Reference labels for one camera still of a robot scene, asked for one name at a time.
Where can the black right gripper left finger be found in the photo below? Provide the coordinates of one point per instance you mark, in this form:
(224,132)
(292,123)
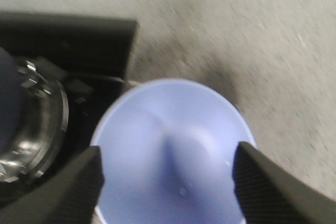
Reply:
(68,197)

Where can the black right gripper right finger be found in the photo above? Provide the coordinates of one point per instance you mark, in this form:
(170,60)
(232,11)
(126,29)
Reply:
(268,194)

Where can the light blue plastic bowl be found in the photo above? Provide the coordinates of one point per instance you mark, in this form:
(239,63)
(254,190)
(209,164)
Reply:
(168,150)

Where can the right burner with pot support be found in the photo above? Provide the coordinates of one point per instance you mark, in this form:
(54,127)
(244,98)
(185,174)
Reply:
(46,90)

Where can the black glass gas stove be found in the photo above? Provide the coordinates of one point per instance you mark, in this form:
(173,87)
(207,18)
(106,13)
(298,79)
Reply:
(94,50)

